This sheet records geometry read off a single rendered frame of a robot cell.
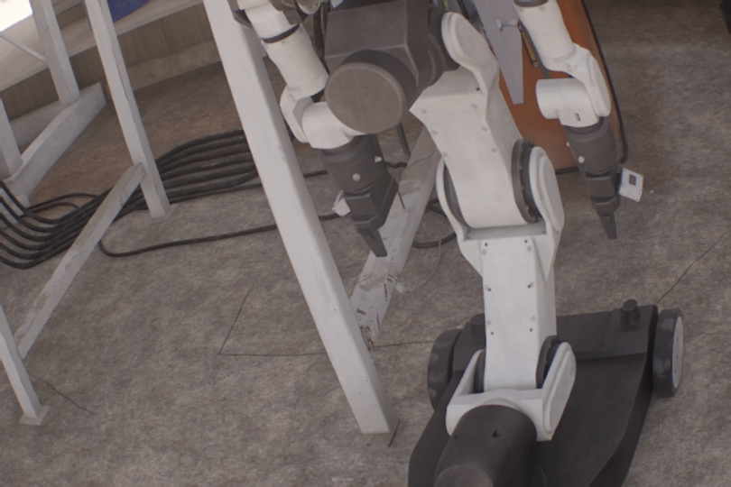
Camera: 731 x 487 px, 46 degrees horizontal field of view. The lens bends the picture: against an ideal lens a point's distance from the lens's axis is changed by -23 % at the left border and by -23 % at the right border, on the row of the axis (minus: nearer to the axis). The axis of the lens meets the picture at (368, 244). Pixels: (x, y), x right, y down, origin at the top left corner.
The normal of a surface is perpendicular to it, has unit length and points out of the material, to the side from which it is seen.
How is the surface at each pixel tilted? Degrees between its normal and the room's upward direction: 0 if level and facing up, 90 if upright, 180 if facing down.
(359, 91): 90
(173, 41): 90
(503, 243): 60
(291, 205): 81
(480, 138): 100
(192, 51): 90
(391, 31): 45
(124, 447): 0
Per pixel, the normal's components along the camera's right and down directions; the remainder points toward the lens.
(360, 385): -0.32, 0.42
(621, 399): -0.32, -0.82
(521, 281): -0.47, 0.08
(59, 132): 0.91, -0.12
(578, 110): -0.29, 0.72
